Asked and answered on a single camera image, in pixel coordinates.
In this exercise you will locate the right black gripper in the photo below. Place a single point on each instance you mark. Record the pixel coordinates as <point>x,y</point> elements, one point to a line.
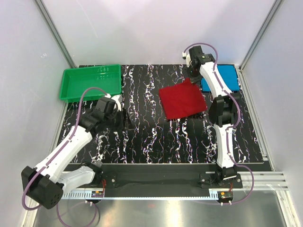
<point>195,80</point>

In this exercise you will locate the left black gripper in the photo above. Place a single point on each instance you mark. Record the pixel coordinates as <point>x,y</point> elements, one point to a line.
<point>123,125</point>

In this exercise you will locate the red t shirt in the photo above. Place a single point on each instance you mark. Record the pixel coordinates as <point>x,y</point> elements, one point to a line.
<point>182,100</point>

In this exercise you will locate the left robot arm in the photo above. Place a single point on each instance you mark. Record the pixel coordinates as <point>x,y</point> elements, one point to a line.
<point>87,126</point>

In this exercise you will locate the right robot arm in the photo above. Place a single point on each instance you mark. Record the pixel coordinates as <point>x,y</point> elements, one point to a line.
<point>224,112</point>

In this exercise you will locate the folded blue t shirt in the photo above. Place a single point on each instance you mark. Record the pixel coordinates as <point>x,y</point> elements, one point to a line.
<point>229,75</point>

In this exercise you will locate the green plastic tray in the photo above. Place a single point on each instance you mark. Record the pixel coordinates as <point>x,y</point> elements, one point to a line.
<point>76,81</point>

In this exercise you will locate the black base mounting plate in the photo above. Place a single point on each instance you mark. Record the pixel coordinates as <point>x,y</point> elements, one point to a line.
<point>159,192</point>

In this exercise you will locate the left small connector board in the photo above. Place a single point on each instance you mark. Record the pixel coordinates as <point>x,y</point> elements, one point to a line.
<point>97,194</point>

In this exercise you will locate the small connector board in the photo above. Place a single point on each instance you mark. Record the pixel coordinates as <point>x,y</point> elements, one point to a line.
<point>97,194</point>
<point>227,195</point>

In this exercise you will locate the right small connector board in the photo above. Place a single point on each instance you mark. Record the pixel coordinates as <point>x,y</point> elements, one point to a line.
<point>227,195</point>

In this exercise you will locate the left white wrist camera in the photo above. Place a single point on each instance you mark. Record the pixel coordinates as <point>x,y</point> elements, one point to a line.
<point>118,99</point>

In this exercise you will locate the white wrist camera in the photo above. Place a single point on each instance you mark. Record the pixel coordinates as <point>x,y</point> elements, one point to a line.
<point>187,58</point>
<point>118,99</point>

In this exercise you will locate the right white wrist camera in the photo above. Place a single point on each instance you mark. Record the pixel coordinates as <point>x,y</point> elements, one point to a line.
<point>187,58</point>

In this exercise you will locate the right aluminium corner post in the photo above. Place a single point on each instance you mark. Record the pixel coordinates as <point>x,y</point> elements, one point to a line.
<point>266,23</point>

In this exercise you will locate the aluminium corner post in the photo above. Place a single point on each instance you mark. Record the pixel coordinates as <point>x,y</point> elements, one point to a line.
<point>52,28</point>
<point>266,23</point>

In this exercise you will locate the left aluminium corner post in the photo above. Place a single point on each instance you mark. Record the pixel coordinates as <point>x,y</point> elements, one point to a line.
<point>52,28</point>

